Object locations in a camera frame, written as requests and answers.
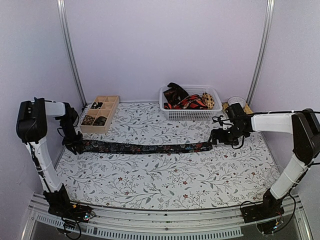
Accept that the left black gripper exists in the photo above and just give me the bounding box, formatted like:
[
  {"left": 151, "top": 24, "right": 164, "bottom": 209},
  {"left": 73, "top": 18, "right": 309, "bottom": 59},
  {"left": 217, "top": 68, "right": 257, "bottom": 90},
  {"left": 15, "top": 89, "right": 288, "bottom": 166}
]
[{"left": 60, "top": 118, "right": 83, "bottom": 154}]

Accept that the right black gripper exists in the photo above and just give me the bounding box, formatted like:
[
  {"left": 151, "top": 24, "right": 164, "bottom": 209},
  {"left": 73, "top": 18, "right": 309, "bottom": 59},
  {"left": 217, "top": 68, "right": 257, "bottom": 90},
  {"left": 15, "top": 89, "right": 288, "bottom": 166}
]
[{"left": 209, "top": 124, "right": 247, "bottom": 146}]

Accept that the dark floral tie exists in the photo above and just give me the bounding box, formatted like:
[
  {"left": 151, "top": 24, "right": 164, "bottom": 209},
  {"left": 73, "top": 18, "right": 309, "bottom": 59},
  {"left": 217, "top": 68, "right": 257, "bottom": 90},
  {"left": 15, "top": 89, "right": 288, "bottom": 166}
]
[{"left": 78, "top": 139, "right": 213, "bottom": 155}]

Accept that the white plastic basket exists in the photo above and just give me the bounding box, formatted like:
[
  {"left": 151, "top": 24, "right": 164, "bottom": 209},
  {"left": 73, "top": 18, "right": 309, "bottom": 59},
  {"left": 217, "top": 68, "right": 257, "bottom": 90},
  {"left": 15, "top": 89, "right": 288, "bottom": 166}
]
[{"left": 159, "top": 85, "right": 223, "bottom": 121}]

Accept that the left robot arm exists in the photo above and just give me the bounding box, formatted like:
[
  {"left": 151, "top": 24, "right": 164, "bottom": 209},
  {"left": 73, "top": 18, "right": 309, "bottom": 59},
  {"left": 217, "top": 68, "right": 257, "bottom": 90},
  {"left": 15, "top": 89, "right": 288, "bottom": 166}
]
[{"left": 16, "top": 98, "right": 83, "bottom": 217}]

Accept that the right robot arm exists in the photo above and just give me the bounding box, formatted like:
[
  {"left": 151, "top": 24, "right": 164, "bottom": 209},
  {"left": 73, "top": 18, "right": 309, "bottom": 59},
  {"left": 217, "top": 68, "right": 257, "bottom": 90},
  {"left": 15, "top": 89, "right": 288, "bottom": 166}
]
[{"left": 209, "top": 103, "right": 320, "bottom": 218}]

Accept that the bamboo coaster mat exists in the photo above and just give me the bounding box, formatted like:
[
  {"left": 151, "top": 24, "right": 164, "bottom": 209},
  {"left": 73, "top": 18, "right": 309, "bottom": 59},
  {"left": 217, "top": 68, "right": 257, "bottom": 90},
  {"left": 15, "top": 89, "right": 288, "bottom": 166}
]
[{"left": 222, "top": 102, "right": 253, "bottom": 115}]

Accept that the rolled brown patterned tie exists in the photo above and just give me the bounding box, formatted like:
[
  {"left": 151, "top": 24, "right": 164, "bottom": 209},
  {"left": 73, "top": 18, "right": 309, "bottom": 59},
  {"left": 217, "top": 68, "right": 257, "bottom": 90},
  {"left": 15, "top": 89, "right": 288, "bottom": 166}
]
[{"left": 81, "top": 115, "right": 95, "bottom": 126}]

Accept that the rolled dark tie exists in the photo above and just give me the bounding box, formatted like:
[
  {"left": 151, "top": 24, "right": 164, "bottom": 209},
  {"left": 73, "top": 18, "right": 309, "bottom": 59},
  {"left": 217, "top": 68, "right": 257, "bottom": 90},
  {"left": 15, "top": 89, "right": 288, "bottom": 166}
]
[{"left": 92, "top": 116, "right": 107, "bottom": 126}]

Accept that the yellow spotted tie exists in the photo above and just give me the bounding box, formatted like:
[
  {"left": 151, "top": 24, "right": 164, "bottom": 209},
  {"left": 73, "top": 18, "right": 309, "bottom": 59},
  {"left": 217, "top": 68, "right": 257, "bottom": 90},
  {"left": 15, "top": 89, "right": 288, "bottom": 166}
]
[{"left": 201, "top": 92, "right": 215, "bottom": 110}]

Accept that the wooden compartment box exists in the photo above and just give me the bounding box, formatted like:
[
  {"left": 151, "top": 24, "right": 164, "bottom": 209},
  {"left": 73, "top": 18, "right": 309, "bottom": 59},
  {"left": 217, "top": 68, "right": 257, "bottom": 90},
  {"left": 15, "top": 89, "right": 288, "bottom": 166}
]
[{"left": 80, "top": 95, "right": 120, "bottom": 134}]

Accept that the ceramic bowl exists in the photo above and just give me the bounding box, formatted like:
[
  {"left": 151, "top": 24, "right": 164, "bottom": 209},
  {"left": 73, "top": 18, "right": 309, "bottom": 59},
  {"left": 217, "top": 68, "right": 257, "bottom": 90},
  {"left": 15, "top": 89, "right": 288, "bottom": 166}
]
[{"left": 227, "top": 96, "right": 246, "bottom": 109}]

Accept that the floral tablecloth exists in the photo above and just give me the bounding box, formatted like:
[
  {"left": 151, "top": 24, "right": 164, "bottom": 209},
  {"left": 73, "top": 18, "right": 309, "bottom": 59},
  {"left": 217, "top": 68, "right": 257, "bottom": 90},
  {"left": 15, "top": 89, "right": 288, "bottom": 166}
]
[{"left": 56, "top": 102, "right": 276, "bottom": 210}]

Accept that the red black tie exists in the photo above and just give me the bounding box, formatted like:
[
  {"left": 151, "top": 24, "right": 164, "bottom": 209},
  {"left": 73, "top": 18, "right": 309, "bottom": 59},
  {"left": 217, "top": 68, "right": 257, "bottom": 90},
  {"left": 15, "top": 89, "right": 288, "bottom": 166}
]
[{"left": 163, "top": 94, "right": 208, "bottom": 110}]

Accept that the rolled tie with white dots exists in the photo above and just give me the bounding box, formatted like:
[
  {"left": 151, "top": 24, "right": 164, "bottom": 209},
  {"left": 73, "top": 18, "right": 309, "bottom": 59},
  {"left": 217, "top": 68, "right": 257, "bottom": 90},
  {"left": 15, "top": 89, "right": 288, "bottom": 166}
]
[{"left": 91, "top": 101, "right": 104, "bottom": 110}]

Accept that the dark patterned tie in basket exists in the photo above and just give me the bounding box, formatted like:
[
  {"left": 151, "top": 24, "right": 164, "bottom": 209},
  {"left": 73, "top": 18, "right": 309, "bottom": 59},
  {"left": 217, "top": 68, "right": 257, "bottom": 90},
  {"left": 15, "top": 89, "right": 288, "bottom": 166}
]
[{"left": 163, "top": 82, "right": 189, "bottom": 105}]

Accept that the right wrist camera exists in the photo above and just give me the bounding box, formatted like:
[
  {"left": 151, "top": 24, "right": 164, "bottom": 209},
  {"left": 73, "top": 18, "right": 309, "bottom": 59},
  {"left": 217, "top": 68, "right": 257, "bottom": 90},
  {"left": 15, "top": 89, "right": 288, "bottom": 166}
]
[{"left": 212, "top": 115, "right": 229, "bottom": 130}]

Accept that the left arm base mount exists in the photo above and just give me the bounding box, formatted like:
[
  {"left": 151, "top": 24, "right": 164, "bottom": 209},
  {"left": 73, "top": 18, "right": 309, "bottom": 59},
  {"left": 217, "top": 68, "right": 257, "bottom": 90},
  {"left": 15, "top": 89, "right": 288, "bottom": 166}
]
[{"left": 43, "top": 185, "right": 96, "bottom": 223}]

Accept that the front aluminium rail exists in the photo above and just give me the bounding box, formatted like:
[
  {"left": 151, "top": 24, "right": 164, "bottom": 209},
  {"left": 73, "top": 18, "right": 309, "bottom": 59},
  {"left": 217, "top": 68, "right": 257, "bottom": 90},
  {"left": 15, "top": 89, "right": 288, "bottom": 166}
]
[{"left": 21, "top": 194, "right": 315, "bottom": 240}]

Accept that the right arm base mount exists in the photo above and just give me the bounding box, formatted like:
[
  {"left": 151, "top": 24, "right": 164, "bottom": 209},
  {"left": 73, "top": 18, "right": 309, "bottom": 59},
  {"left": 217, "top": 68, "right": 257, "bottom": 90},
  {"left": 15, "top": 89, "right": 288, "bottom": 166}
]
[{"left": 240, "top": 188, "right": 285, "bottom": 223}]

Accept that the right aluminium frame post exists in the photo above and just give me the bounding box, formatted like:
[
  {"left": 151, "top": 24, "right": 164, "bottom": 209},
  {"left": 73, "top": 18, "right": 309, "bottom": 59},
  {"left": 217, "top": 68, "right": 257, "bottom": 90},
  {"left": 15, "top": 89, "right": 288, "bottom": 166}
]
[{"left": 246, "top": 0, "right": 275, "bottom": 106}]

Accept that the aluminium frame post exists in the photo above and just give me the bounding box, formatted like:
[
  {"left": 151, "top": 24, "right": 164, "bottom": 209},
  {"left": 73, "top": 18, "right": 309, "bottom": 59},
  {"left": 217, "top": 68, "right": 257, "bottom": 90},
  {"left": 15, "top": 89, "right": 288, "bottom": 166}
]
[
  {"left": 246, "top": 0, "right": 275, "bottom": 106},
  {"left": 56, "top": 0, "right": 88, "bottom": 108}
]

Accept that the left aluminium frame post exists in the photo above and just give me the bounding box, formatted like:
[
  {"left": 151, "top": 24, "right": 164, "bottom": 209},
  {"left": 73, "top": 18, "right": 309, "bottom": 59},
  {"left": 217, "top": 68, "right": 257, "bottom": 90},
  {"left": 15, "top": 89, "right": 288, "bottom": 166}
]
[{"left": 56, "top": 0, "right": 88, "bottom": 108}]

